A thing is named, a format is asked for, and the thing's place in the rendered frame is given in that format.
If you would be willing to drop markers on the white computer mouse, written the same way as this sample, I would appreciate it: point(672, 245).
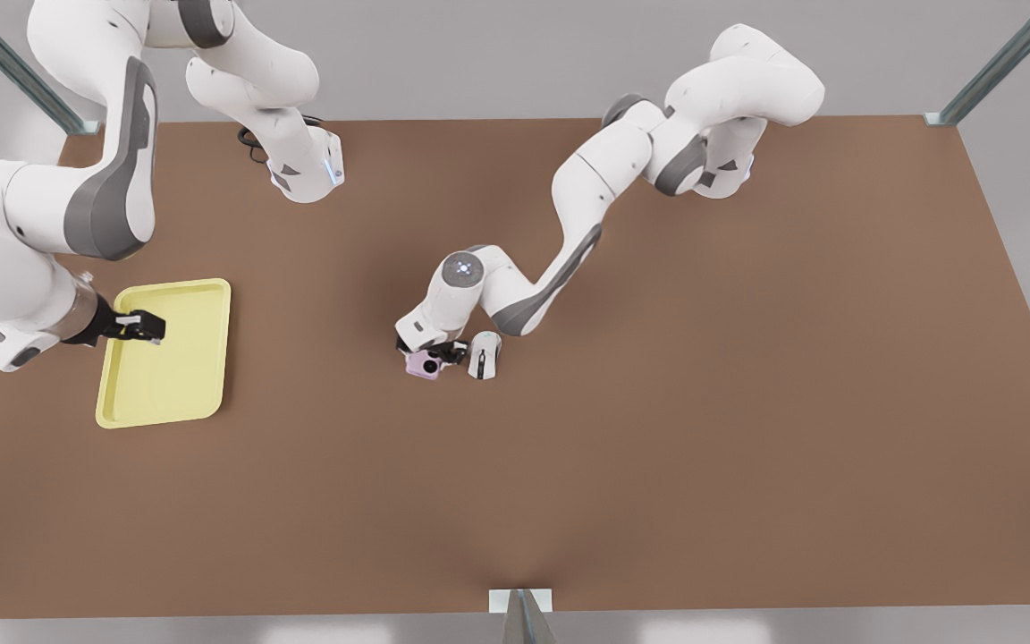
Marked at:
point(484, 355)

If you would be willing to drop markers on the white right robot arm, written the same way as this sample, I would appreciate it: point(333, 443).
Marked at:
point(50, 206)

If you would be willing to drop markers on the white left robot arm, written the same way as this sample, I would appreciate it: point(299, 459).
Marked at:
point(586, 192)

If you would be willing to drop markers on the small pink camera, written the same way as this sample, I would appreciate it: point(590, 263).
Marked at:
point(425, 365)

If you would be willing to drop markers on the yellow plastic tray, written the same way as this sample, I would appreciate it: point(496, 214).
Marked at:
point(171, 385)

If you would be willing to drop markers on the silver frame post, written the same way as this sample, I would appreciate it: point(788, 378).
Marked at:
point(522, 613)
point(1002, 63)
point(19, 72)

